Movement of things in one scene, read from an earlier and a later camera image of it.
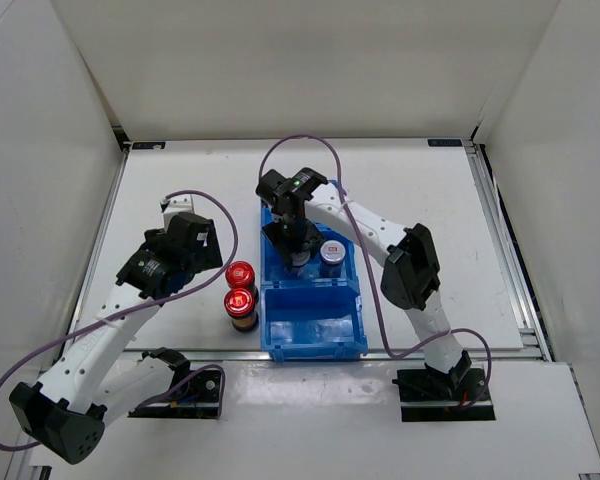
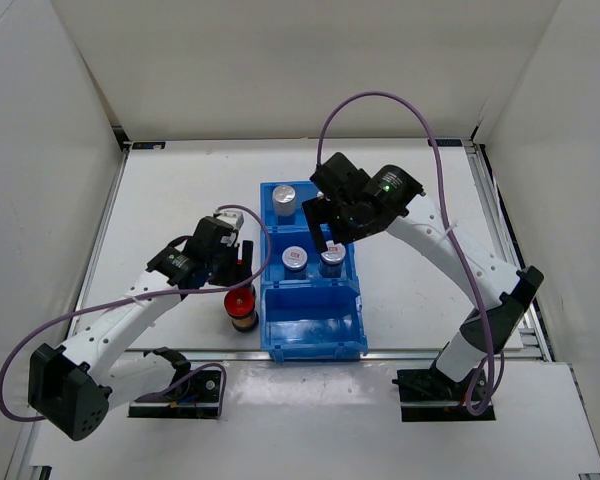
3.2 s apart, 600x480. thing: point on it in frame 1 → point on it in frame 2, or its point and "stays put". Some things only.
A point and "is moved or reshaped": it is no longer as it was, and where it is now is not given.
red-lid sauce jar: (239, 305) stays put
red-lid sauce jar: (241, 275) is moved or reshaped
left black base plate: (193, 394) stays put
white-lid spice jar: (332, 255) stays put
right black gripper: (274, 234) → (319, 212)
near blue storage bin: (312, 322) stays put
